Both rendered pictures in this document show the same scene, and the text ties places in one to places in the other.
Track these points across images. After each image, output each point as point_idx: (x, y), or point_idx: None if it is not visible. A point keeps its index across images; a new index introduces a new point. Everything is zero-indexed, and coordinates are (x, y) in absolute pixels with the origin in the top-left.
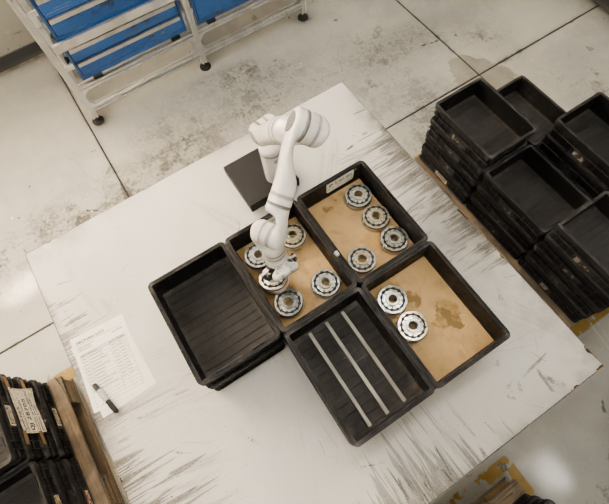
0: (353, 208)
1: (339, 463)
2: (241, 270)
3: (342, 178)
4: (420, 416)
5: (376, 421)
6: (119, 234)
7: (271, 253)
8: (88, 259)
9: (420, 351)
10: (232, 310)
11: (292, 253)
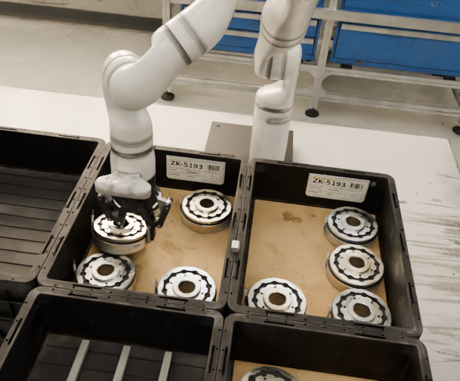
0: (330, 237)
1: None
2: (86, 178)
3: (343, 183)
4: None
5: None
6: (39, 116)
7: (115, 125)
8: None
9: None
10: (31, 235)
11: (169, 197)
